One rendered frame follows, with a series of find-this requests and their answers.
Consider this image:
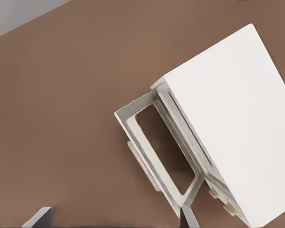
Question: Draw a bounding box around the white oven body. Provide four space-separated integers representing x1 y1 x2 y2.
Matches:
150 23 285 228

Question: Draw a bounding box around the pale oven door handle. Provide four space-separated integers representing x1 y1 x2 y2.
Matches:
127 140 161 192

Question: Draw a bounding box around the white oven door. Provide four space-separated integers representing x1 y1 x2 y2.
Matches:
114 90 205 218

